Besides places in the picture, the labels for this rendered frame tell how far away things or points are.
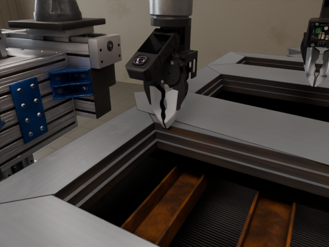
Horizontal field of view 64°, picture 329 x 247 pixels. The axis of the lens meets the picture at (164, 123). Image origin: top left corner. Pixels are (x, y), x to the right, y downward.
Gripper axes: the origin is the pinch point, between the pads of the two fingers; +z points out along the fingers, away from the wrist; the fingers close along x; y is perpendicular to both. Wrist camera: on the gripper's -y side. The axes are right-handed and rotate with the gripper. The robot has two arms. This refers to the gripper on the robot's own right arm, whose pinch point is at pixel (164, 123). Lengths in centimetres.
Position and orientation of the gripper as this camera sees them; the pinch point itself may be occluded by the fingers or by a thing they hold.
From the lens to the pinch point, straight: 54.0
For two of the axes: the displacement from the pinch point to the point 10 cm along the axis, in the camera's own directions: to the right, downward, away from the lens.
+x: -8.7, -2.1, 4.4
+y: 4.9, -3.7, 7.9
